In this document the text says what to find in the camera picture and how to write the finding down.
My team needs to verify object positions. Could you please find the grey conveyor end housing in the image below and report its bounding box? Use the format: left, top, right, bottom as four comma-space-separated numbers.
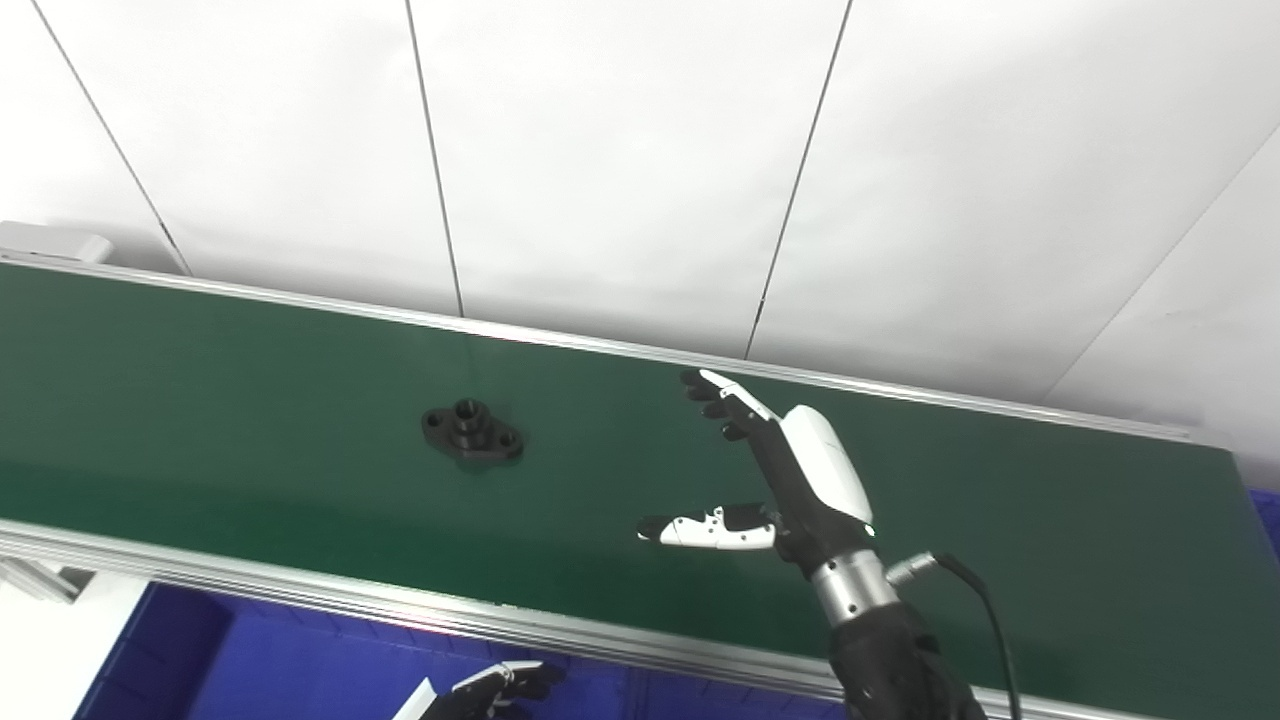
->
0, 221, 114, 267

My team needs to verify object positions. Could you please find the black flanged metal part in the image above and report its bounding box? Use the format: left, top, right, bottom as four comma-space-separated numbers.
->
420, 398, 526, 467

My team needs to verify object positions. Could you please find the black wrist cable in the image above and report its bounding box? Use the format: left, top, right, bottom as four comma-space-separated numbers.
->
885, 550, 1024, 720

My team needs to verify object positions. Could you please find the white conveyor support bracket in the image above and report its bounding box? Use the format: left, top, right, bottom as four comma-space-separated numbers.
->
0, 555, 97, 605

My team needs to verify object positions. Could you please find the blue plastic bin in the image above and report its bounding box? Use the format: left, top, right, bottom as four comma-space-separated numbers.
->
75, 582, 633, 720
1248, 488, 1280, 566
628, 668, 853, 720

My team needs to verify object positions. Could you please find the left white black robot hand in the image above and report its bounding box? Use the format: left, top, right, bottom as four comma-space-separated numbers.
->
390, 660, 567, 720

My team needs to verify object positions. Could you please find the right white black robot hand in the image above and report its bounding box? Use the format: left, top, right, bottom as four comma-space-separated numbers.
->
637, 368, 879, 573

